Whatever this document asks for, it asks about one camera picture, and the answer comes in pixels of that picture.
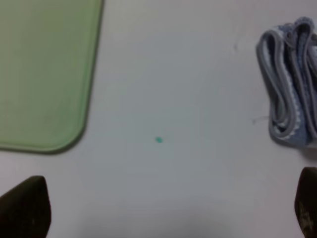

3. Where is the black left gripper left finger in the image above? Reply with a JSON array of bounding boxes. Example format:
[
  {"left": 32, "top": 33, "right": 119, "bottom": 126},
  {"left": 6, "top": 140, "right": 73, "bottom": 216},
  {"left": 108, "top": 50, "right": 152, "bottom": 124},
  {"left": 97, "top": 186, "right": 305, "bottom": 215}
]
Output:
[{"left": 0, "top": 176, "right": 52, "bottom": 238}]

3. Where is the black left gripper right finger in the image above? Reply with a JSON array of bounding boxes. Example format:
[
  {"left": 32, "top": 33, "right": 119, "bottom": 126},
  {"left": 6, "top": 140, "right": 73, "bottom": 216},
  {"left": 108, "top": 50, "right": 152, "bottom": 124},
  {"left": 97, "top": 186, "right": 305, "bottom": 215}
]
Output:
[{"left": 294, "top": 167, "right": 317, "bottom": 238}]

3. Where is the blue white striped towel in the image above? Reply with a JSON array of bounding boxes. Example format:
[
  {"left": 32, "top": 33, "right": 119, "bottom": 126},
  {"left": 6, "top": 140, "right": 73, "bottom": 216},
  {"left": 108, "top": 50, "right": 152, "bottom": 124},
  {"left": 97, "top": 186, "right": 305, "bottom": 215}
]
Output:
[{"left": 256, "top": 17, "right": 317, "bottom": 148}]

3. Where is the green plastic tray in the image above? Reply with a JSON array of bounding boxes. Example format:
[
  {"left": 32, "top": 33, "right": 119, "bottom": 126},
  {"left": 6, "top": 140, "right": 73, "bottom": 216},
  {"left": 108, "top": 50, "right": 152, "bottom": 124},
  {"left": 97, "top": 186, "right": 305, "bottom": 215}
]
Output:
[{"left": 0, "top": 0, "right": 104, "bottom": 153}]

